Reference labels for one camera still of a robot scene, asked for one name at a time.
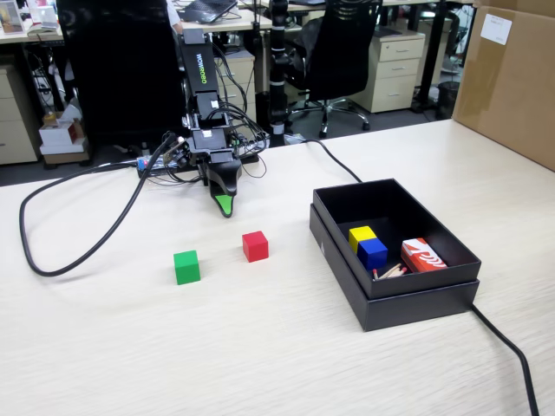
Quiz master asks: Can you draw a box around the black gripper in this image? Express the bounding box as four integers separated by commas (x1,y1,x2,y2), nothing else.
190,126,243,219

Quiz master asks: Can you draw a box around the green cube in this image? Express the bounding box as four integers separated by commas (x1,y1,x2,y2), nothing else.
173,250,203,286

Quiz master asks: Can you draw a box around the red cube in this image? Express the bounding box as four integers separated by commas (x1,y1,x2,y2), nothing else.
241,230,270,263

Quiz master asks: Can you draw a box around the yellow cube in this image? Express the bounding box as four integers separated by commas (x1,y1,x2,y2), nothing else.
348,225,377,257

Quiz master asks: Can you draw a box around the blue cube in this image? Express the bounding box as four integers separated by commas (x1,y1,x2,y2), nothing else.
356,237,389,271

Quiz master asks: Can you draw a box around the black vertical pole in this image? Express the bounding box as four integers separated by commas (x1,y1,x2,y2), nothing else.
267,0,291,147

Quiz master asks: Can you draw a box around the beige drawer cabinet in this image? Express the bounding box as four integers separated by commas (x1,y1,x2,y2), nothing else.
214,49,258,142

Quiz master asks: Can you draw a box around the black cardboard box tray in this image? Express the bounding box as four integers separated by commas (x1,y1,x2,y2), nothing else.
312,177,483,300

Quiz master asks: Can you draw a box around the beige office desk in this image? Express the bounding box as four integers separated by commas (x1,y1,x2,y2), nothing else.
180,8,273,34

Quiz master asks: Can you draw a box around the black solid-back office chair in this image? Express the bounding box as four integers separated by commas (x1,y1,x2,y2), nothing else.
55,0,188,153

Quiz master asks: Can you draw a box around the stack of white boxes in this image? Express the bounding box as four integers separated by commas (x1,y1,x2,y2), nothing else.
38,111,90,166

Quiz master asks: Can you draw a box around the black mesh office chair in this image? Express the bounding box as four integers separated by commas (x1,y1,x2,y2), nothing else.
285,0,383,139

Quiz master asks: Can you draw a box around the dark open laptop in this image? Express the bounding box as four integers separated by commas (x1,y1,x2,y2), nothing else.
177,0,239,25

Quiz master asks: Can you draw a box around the person in white shirt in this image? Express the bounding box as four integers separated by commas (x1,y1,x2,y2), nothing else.
166,0,186,36

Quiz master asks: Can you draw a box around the red and white matchbox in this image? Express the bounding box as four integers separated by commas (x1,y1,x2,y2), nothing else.
400,237,448,274

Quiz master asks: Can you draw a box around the cream three-drawer cabinet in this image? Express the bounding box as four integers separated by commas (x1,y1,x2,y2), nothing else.
349,32,426,114

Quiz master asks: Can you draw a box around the beige cabinet with wide drawers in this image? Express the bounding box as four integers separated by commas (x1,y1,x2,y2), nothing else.
0,64,41,166

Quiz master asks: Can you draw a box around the black open box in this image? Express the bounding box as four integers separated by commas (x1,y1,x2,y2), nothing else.
309,203,481,333

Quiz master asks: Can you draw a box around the black waste bin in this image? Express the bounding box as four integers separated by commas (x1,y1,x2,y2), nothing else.
435,81,460,121

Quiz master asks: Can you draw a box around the large brown cardboard box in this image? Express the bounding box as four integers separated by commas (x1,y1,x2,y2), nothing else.
450,0,555,172

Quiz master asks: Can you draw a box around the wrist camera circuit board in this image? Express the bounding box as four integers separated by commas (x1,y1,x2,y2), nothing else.
162,137,192,169

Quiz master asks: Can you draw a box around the smooth black power cable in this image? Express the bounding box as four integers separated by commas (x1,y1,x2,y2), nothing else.
298,138,541,416

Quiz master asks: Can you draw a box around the thick black sleeved cable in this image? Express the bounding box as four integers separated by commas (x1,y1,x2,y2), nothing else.
19,132,177,277

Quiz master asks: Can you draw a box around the small picture frame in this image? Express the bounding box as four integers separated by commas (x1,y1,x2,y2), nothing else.
0,0,25,35

